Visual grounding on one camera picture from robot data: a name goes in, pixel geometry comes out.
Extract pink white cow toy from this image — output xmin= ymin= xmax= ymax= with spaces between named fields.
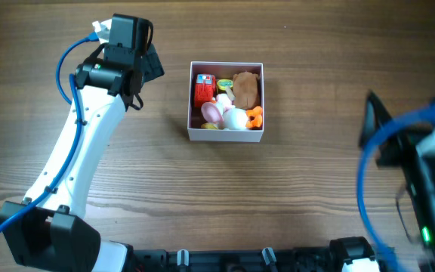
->
xmin=201 ymin=94 xmax=235 ymax=124

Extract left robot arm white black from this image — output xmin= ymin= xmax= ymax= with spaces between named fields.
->
xmin=0 ymin=14 xmax=164 ymax=271

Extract white box pink inside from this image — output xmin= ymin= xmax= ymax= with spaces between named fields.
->
xmin=187 ymin=61 xmax=265 ymax=143

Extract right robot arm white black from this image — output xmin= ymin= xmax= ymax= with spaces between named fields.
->
xmin=332 ymin=91 xmax=435 ymax=271

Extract brown plush bear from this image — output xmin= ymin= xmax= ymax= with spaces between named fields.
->
xmin=233 ymin=72 xmax=260 ymax=110

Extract white plush duck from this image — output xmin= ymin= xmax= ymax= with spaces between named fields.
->
xmin=202 ymin=106 xmax=264 ymax=131

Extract black mounting rail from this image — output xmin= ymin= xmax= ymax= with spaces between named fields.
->
xmin=126 ymin=246 xmax=398 ymax=272

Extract yellow wooden rattle drum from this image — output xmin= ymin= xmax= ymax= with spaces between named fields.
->
xmin=217 ymin=79 xmax=236 ymax=101

